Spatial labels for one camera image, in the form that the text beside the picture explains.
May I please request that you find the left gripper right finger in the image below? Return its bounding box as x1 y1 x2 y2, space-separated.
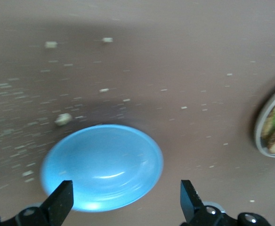
180 180 270 226

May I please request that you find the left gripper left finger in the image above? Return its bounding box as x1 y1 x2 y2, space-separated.
0 180 74 226

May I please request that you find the blue plate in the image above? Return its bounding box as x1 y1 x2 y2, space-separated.
40 124 164 213

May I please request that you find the beige plate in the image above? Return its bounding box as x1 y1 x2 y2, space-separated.
254 81 275 158

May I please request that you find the large bread crumb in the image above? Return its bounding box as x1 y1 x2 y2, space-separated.
54 113 73 127

